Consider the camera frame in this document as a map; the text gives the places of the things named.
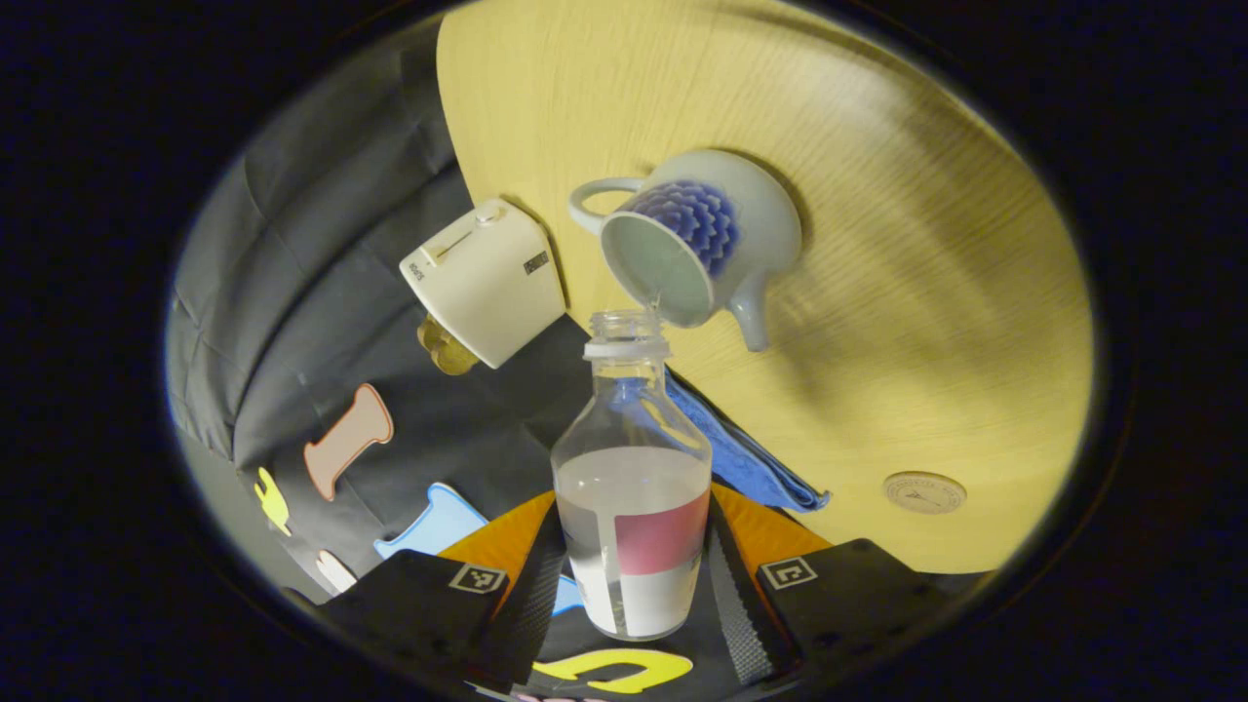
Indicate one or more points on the white toaster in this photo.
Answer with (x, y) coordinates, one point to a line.
(483, 283)

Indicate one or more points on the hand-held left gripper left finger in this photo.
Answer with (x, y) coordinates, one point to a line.
(531, 604)

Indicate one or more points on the white blue-patterned teacup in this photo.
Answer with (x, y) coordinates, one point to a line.
(760, 224)

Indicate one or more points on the folded blue towel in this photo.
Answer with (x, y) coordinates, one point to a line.
(760, 463)

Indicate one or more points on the round brown coaster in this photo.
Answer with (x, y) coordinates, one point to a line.
(924, 492)

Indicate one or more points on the brown toast slices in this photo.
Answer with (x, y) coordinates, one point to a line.
(444, 349)

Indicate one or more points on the clear plastic water bottle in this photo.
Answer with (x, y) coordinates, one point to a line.
(634, 507)

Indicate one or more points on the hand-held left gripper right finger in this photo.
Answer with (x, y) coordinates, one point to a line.
(733, 604)

